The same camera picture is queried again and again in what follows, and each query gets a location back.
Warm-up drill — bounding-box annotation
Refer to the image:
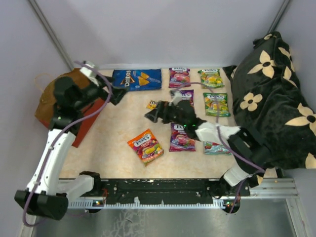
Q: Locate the yellow chocolate candy packet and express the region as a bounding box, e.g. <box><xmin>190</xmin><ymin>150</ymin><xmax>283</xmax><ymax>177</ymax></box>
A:
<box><xmin>146</xmin><ymin>100</ymin><xmax>158</xmax><ymax>110</ymax></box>

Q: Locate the purple berries candy packet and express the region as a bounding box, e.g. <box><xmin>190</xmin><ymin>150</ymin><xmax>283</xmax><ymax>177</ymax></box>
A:
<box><xmin>168</xmin><ymin>67</ymin><xmax>190</xmax><ymax>88</ymax></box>
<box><xmin>180</xmin><ymin>90</ymin><xmax>194</xmax><ymax>107</ymax></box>
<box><xmin>169</xmin><ymin>123</ymin><xmax>196</xmax><ymax>152</ymax></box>

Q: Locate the orange fruit candy packet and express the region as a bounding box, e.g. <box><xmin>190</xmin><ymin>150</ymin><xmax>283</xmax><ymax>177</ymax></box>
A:
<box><xmin>128</xmin><ymin>129</ymin><xmax>164</xmax><ymax>166</ymax></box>

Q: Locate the red paper bag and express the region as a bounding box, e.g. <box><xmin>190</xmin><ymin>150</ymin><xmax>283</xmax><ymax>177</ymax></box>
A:
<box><xmin>35</xmin><ymin>69</ymin><xmax>108</xmax><ymax>148</ymax></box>

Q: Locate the blue snack packet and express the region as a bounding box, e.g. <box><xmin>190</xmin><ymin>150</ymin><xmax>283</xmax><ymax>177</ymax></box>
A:
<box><xmin>112</xmin><ymin>69</ymin><xmax>162</xmax><ymax>91</ymax></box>

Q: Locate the teal candy packet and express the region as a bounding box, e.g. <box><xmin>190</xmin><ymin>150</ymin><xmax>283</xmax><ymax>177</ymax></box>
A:
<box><xmin>203</xmin><ymin>141</ymin><xmax>230</xmax><ymax>155</ymax></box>

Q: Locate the green snack packet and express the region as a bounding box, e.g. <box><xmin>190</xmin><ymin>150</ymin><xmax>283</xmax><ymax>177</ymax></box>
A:
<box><xmin>197</xmin><ymin>69</ymin><xmax>225</xmax><ymax>89</ymax></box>

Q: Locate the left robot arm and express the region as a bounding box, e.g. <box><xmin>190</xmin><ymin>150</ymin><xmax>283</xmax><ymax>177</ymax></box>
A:
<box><xmin>14</xmin><ymin>74</ymin><xmax>128</xmax><ymax>227</ymax></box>

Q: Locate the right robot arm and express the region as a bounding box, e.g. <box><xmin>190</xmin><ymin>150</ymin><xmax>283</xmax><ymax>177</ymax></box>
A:
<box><xmin>145</xmin><ymin>101</ymin><xmax>271</xmax><ymax>197</ymax></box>

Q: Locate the black floral blanket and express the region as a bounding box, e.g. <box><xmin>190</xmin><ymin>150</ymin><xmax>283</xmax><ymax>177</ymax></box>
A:
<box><xmin>223</xmin><ymin>31</ymin><xmax>316</xmax><ymax>186</ymax></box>

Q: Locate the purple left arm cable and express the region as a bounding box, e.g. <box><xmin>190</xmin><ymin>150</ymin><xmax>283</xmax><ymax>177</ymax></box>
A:
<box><xmin>22</xmin><ymin>60</ymin><xmax>114</xmax><ymax>227</ymax></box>

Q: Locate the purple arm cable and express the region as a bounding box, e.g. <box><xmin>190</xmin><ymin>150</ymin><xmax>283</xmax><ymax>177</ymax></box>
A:
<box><xmin>22</xmin><ymin>60</ymin><xmax>114</xmax><ymax>227</ymax></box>
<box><xmin>170</xmin><ymin>82</ymin><xmax>266</xmax><ymax>215</ymax></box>

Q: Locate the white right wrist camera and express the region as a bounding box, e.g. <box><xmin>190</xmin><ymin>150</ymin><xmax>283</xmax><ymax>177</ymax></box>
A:
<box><xmin>169</xmin><ymin>90</ymin><xmax>182</xmax><ymax>106</ymax></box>

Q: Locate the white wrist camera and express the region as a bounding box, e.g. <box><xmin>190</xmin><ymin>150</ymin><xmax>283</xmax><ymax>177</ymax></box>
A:
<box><xmin>79</xmin><ymin>61</ymin><xmax>100</xmax><ymax>87</ymax></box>
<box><xmin>169</xmin><ymin>90</ymin><xmax>182</xmax><ymax>106</ymax></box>

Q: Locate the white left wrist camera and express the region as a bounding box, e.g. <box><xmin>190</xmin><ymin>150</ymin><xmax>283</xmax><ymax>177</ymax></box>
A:
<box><xmin>79</xmin><ymin>61</ymin><xmax>100</xmax><ymax>87</ymax></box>

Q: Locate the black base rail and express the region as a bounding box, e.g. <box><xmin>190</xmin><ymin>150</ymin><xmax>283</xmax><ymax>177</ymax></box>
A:
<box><xmin>82</xmin><ymin>178</ymin><xmax>250</xmax><ymax>205</ymax></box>

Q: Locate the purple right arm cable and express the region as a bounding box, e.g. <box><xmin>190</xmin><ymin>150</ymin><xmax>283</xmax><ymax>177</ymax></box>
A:
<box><xmin>170</xmin><ymin>82</ymin><xmax>266</xmax><ymax>215</ymax></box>

